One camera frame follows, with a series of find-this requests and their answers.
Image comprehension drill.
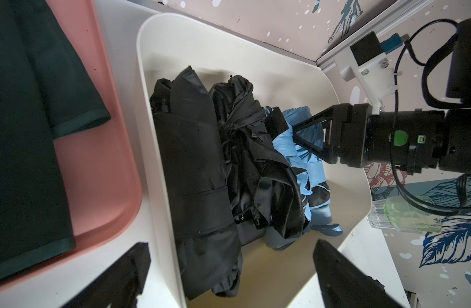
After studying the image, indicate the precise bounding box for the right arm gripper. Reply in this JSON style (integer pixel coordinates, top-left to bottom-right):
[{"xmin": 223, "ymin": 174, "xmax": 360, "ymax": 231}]
[{"xmin": 264, "ymin": 103, "xmax": 375, "ymax": 169}]

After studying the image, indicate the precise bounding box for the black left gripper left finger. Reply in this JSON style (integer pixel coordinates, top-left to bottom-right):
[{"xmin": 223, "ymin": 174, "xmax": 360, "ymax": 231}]
[{"xmin": 63, "ymin": 242, "xmax": 151, "ymax": 308}]

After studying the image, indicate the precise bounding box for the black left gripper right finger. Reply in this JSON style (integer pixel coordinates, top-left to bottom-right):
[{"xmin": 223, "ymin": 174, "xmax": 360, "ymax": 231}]
[{"xmin": 313, "ymin": 239, "xmax": 401, "ymax": 308}]

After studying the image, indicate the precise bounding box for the blue patterned umbrella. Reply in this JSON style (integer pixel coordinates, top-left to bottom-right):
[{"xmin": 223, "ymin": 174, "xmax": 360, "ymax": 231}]
[{"xmin": 264, "ymin": 105, "xmax": 344, "ymax": 251}]

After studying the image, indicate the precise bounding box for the black umbrella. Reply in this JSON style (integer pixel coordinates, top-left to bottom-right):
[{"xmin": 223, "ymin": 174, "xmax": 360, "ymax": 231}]
[
  {"xmin": 149, "ymin": 68, "xmax": 243, "ymax": 300},
  {"xmin": 210, "ymin": 75, "xmax": 305, "ymax": 239}
]

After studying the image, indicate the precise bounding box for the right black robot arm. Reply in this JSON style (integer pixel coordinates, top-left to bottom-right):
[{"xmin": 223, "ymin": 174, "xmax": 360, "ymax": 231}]
[{"xmin": 271, "ymin": 19, "xmax": 471, "ymax": 266}]

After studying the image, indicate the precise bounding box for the cream storage box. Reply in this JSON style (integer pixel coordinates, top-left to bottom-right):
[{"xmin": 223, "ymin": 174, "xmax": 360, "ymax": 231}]
[{"xmin": 136, "ymin": 12, "xmax": 374, "ymax": 308}]

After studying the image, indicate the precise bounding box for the pink plastic tray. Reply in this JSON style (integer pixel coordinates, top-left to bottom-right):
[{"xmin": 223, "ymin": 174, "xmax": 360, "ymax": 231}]
[{"xmin": 0, "ymin": 1, "xmax": 142, "ymax": 293}]

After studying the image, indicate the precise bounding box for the dark green cloth napkin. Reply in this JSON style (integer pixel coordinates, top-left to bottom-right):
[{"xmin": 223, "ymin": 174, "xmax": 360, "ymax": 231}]
[{"xmin": 0, "ymin": 1, "xmax": 111, "ymax": 281}]

